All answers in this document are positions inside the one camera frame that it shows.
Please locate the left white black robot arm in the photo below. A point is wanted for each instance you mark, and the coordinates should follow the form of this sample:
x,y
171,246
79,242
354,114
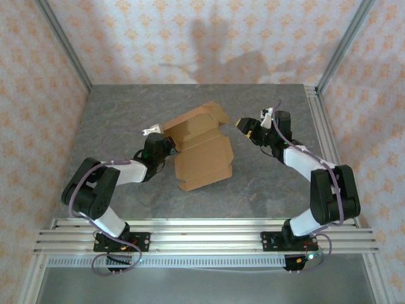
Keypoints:
x,y
95,193

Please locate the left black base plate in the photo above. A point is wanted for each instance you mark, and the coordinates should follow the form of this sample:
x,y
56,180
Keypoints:
x,y
142,241

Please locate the long aluminium mounting rail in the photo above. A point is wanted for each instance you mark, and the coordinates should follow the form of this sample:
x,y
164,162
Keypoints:
x,y
205,237

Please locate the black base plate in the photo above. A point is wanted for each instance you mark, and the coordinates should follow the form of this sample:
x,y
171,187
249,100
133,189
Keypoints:
x,y
270,241
142,241

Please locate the aluminium frame post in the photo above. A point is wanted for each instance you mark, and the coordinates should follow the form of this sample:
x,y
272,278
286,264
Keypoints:
x,y
66,47
343,47

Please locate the left black controller board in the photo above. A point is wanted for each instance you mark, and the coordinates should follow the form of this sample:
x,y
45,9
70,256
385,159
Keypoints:
x,y
118,261

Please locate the black controller board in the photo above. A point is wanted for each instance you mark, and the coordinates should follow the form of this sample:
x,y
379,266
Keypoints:
x,y
118,261
299,263

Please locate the left aluminium frame post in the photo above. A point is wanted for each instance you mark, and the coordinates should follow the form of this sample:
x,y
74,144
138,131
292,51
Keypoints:
x,y
66,47

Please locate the grey metal lower panel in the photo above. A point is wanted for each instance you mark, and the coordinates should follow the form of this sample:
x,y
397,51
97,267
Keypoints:
x,y
205,286

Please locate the brown cardboard paper box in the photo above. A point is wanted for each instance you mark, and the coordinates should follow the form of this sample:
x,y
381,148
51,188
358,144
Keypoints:
x,y
202,152

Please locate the right aluminium frame post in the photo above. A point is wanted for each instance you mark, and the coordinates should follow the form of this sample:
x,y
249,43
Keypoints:
x,y
343,47

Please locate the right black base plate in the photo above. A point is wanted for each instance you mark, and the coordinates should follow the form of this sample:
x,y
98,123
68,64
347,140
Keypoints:
x,y
270,241

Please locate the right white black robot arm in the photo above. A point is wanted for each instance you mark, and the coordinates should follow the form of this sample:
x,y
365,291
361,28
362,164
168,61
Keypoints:
x,y
333,196

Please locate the right black controller board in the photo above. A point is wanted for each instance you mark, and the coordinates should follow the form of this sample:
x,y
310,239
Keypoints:
x,y
299,263

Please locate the aluminium side table rail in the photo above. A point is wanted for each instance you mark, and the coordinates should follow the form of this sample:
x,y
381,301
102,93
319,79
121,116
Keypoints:
x,y
324,133

